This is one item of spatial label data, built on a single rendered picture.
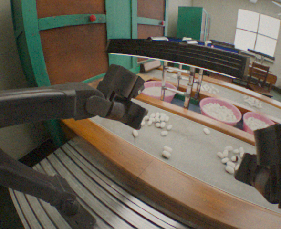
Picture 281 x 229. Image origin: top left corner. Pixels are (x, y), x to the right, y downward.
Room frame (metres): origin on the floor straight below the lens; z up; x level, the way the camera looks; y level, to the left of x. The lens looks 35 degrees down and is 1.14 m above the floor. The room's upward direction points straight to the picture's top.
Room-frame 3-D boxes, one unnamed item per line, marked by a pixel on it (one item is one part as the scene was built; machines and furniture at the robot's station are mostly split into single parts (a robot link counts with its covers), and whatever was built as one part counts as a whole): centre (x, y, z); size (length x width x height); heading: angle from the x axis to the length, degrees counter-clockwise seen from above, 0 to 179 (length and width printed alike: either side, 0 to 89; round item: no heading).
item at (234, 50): (0.98, -0.43, 1.08); 0.62 x 0.08 x 0.07; 53
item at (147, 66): (1.30, -0.11, 0.83); 0.30 x 0.06 x 0.07; 143
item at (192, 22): (3.09, -2.19, 0.89); 2.38 x 1.36 x 1.79; 55
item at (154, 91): (0.86, -0.12, 0.71); 0.22 x 0.22 x 0.06
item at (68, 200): (0.12, 0.23, 0.77); 0.09 x 0.06 x 0.06; 46
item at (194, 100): (0.92, -0.38, 0.90); 0.20 x 0.19 x 0.45; 53
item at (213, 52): (0.53, -0.09, 1.08); 0.62 x 0.08 x 0.07; 53
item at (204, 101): (0.60, -0.48, 0.72); 0.27 x 0.27 x 0.10
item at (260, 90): (1.81, -2.24, 0.45); 0.44 x 0.43 x 0.91; 75
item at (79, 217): (0.11, 0.24, 0.71); 0.20 x 0.07 x 0.08; 55
